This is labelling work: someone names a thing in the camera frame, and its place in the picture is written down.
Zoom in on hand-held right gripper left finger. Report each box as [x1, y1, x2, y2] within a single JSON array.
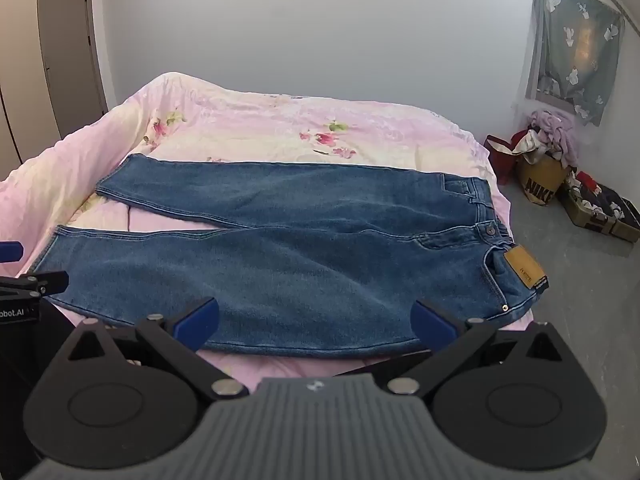
[[65, 297, 251, 402]]

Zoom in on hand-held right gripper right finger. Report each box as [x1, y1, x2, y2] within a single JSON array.
[[383, 300, 571, 404]]

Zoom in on blue denim pants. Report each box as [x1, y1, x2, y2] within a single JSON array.
[[31, 154, 550, 359]]

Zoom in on red bag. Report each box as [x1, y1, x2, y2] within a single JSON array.
[[483, 132, 527, 186]]

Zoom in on brown paper bag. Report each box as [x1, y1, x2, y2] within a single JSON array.
[[516, 152, 571, 208]]

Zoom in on beige wardrobe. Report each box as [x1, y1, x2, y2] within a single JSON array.
[[0, 0, 63, 181]]

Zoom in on pink floral blanket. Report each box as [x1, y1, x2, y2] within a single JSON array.
[[0, 71, 537, 391]]

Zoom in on grey door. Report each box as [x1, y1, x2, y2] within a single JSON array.
[[37, 0, 109, 141]]

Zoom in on cardboard box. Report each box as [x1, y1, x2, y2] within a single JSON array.
[[557, 170, 640, 244]]

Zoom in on red garment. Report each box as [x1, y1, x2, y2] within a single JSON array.
[[575, 172, 604, 196]]

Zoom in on purple clothes pile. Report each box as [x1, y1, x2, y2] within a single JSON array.
[[512, 109, 581, 168]]

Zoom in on grey-green printed curtain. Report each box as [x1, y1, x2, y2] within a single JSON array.
[[525, 0, 626, 128]]

